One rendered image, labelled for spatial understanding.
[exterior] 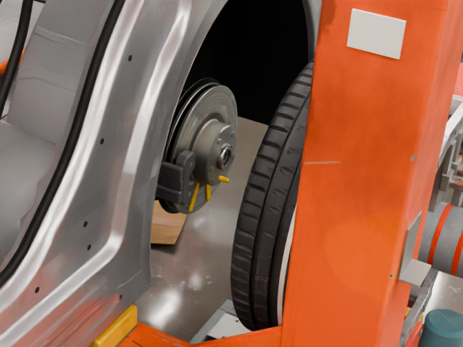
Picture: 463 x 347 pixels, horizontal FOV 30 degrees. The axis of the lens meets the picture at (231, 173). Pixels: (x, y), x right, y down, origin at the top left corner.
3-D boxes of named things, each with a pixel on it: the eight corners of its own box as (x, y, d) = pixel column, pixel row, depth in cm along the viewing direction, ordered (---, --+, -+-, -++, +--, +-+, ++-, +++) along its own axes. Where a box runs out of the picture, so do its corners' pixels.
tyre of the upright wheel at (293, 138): (373, 87, 226) (306, 0, 164) (461, 111, 217) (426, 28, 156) (290, 328, 223) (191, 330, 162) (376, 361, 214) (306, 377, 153)
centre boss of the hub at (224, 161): (225, 164, 208) (229, 139, 206) (231, 166, 208) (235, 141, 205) (212, 171, 203) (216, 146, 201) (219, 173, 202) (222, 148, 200)
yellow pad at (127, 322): (85, 301, 182) (84, 282, 179) (139, 324, 177) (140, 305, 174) (43, 338, 171) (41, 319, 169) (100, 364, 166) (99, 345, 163)
